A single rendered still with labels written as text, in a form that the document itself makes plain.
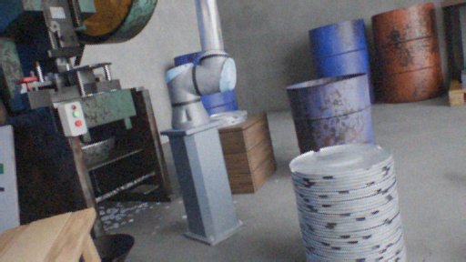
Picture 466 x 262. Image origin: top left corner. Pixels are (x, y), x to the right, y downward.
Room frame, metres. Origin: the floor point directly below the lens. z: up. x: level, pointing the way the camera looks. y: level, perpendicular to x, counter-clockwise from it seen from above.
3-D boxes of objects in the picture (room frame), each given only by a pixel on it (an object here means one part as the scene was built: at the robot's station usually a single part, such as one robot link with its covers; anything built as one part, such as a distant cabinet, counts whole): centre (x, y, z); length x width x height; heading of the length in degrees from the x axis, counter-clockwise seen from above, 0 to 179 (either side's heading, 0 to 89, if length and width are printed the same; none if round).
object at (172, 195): (2.26, 0.77, 0.45); 0.92 x 0.12 x 0.90; 58
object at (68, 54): (1.96, 0.80, 0.86); 0.20 x 0.16 x 0.05; 148
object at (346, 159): (1.06, -0.28, 0.32); 0.29 x 0.29 x 0.01
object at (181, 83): (1.46, 0.16, 0.62); 0.13 x 0.12 x 0.14; 78
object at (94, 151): (1.96, 0.80, 0.36); 0.34 x 0.34 x 0.10
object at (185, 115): (1.47, 0.16, 0.50); 0.15 x 0.15 x 0.10
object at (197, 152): (1.47, 0.16, 0.23); 0.19 x 0.19 x 0.45; 41
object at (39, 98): (1.57, 0.77, 0.62); 0.10 x 0.06 x 0.20; 148
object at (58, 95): (1.96, 0.80, 0.67); 0.45 x 0.30 x 0.06; 148
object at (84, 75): (1.86, 0.65, 0.72); 0.25 x 0.14 x 0.14; 58
